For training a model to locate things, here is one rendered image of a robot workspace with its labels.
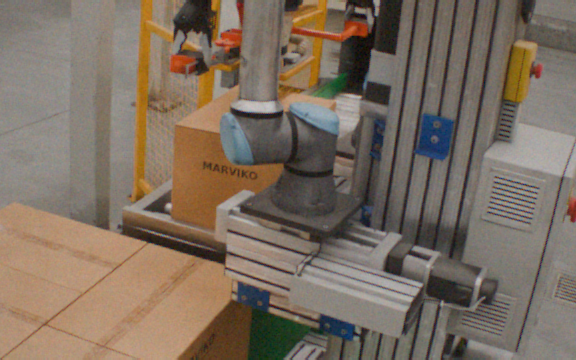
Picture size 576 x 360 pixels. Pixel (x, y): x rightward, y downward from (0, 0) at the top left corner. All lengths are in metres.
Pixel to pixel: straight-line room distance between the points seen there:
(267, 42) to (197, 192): 1.07
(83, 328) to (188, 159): 0.72
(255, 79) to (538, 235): 0.71
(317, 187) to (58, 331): 0.87
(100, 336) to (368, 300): 0.84
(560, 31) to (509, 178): 9.16
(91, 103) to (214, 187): 1.17
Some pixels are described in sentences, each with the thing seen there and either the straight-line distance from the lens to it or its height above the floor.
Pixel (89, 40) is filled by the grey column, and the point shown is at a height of 1.00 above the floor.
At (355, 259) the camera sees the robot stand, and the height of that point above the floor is 0.97.
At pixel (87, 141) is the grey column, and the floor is 0.51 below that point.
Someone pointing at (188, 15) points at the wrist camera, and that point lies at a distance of 2.02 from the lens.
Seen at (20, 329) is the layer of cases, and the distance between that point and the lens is 2.19.
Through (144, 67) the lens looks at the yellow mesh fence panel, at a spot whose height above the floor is 0.76.
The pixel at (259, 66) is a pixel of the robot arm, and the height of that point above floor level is 1.37.
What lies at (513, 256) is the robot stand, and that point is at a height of 1.01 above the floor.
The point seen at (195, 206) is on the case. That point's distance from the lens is 2.60.
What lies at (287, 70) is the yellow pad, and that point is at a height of 1.14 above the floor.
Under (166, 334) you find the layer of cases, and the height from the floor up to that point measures 0.54.
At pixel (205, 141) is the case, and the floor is 0.91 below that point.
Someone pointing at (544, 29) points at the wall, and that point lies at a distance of 10.85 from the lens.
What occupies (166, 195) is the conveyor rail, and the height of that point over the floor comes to 0.58.
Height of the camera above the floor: 1.76
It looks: 22 degrees down
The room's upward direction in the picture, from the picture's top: 6 degrees clockwise
